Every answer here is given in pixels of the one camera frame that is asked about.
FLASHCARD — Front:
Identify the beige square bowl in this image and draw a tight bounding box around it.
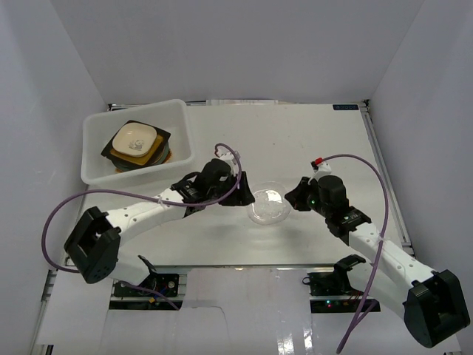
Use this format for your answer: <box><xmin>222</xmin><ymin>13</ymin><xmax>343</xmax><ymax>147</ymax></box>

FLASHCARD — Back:
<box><xmin>112</xmin><ymin>122</ymin><xmax>157</xmax><ymax>157</ymax></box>

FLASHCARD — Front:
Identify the aluminium table frame rail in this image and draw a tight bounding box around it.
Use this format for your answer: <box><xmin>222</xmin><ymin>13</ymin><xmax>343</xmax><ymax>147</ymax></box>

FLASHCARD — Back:
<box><xmin>360</xmin><ymin>99</ymin><xmax>416</xmax><ymax>260</ymax></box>

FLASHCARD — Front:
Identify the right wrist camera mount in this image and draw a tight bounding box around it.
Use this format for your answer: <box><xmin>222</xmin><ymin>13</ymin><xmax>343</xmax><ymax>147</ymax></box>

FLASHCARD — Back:
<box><xmin>310</xmin><ymin>158</ymin><xmax>332</xmax><ymax>181</ymax></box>

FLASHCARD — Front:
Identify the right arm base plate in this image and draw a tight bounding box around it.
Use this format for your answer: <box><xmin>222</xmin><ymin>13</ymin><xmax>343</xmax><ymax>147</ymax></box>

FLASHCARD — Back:
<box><xmin>302</xmin><ymin>272</ymin><xmax>363</xmax><ymax>314</ymax></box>

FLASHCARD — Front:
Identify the blue label sticker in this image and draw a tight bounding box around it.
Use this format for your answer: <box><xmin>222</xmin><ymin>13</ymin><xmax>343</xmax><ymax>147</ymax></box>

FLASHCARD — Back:
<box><xmin>333</xmin><ymin>104</ymin><xmax>359</xmax><ymax>111</ymax></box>

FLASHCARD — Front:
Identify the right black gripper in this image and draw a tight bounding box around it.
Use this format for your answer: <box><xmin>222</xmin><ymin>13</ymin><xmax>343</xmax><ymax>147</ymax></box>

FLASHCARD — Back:
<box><xmin>285</xmin><ymin>177</ymin><xmax>331</xmax><ymax>219</ymax></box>

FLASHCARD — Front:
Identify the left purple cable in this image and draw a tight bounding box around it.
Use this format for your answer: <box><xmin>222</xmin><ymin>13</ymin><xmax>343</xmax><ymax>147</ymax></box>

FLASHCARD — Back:
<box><xmin>41</xmin><ymin>143</ymin><xmax>243</xmax><ymax>310</ymax></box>

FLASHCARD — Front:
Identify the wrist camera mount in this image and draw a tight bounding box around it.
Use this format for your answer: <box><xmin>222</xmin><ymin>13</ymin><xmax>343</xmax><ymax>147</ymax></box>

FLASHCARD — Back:
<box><xmin>310</xmin><ymin>158</ymin><xmax>332</xmax><ymax>181</ymax></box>
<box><xmin>214</xmin><ymin>148</ymin><xmax>239</xmax><ymax>176</ymax></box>

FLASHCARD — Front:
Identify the teal round plate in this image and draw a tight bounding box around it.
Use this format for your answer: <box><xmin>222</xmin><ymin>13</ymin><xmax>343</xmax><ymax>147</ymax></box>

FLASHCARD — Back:
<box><xmin>109</xmin><ymin>143</ymin><xmax>171</xmax><ymax>172</ymax></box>

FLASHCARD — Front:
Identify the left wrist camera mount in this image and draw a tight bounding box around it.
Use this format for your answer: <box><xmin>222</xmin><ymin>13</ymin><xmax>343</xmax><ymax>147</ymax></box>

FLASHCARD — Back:
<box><xmin>214</xmin><ymin>148</ymin><xmax>239</xmax><ymax>176</ymax></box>

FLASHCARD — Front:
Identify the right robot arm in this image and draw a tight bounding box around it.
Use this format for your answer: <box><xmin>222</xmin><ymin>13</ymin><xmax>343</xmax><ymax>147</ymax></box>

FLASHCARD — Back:
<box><xmin>285</xmin><ymin>175</ymin><xmax>470</xmax><ymax>348</ymax></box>

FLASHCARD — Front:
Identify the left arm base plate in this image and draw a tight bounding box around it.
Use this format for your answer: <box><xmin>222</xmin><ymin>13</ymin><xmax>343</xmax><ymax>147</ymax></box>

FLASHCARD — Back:
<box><xmin>109</xmin><ymin>274</ymin><xmax>183</xmax><ymax>311</ymax></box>

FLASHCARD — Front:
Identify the white plastic bin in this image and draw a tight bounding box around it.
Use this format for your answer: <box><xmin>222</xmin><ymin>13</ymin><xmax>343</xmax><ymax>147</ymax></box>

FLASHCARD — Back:
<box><xmin>81</xmin><ymin>99</ymin><xmax>196</xmax><ymax>187</ymax></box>

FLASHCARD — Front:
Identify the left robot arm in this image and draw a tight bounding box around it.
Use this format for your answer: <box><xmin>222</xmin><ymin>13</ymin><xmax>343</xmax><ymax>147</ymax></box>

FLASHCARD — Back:
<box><xmin>64</xmin><ymin>158</ymin><xmax>255</xmax><ymax>295</ymax></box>

